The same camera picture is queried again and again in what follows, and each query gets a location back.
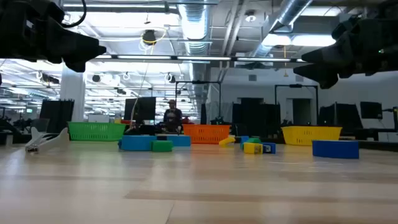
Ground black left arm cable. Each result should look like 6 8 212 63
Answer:
62 0 88 29

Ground blue rectangular block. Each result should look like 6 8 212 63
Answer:
312 139 360 160

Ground yellow plastic basket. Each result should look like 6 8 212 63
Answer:
281 126 343 146

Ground black ceiling camera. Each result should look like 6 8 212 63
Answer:
142 29 157 46

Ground white pillar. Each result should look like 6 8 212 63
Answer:
60 63 86 123

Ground black background monitor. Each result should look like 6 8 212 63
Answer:
124 96 157 122

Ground person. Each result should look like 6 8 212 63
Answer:
163 99 183 134

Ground black partition panel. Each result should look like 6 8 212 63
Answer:
39 99 75 134

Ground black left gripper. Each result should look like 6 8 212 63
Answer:
18 0 107 73

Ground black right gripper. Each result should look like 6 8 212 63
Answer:
293 12 398 90

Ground grey mesh chair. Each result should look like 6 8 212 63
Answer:
30 118 50 134

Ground black wall monitor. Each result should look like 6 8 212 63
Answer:
360 101 383 119

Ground yellow mini stapler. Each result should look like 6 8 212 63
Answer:
243 142 264 155
218 136 236 147

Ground green plastic basket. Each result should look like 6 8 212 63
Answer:
67 121 127 142

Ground silver ceiling duct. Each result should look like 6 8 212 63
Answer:
178 0 213 57
254 0 313 57

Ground long ceiling light bar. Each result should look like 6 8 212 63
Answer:
93 54 308 63

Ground black gantry frame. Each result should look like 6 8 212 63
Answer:
175 80 222 125
274 83 320 125

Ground pale grey staple remover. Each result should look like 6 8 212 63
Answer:
24 126 71 154

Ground black partition screens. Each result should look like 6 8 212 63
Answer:
318 102 363 130
231 98 281 136

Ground orange plastic basket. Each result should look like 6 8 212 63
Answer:
182 124 231 145

